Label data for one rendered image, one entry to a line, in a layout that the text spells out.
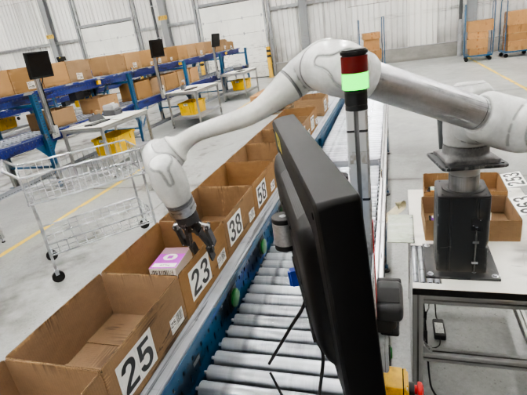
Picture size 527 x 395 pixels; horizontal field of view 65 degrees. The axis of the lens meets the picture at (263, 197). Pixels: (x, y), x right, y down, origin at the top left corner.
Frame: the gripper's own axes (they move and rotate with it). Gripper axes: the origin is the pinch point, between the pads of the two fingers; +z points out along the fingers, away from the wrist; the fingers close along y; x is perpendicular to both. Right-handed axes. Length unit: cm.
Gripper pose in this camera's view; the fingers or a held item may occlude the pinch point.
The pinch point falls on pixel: (203, 251)
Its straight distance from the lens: 149.8
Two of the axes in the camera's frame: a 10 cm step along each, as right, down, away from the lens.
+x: 2.1, -6.8, 7.0
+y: 9.5, -0.2, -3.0
